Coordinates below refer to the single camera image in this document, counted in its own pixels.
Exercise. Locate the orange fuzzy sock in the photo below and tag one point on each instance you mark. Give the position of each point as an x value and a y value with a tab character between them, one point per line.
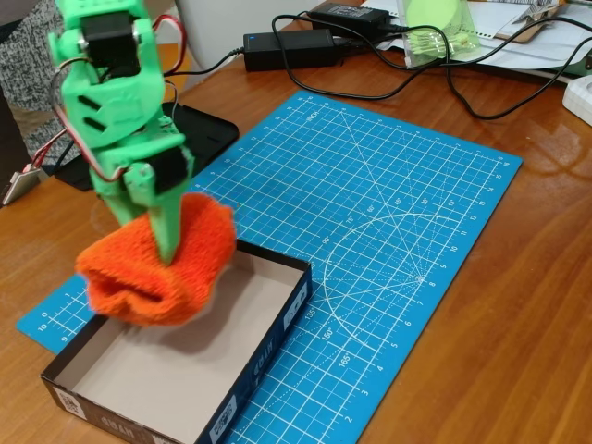
185	287

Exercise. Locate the green 3D-printed robot arm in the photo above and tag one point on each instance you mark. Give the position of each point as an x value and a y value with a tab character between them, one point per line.
115	111

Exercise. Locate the cardboard box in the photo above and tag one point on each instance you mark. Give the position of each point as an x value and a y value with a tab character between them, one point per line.
152	384

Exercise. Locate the large black power adapter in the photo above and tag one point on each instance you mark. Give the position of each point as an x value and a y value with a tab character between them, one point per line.
291	51

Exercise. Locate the grey patterned fabric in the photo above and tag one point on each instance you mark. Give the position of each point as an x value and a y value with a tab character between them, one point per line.
23	69

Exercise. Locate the blue cutting mat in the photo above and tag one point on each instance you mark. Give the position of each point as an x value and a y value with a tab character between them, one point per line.
393	185

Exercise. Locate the slim black power adapter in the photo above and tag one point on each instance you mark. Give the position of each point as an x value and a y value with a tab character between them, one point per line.
351	14

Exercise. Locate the green transparent plastic container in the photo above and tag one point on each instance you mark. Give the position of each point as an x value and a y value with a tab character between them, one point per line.
439	46

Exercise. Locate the light green round sheet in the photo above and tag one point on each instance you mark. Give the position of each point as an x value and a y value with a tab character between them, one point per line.
430	11

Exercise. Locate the white paper sheets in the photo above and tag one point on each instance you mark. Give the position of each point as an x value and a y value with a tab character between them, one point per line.
532	57

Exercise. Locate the silver binder clip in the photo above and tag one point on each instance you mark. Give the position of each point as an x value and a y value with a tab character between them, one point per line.
536	11

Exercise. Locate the white plastic device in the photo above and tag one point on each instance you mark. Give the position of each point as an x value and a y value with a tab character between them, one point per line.
580	99

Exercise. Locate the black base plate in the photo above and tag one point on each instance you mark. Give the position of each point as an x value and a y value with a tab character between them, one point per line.
203	129

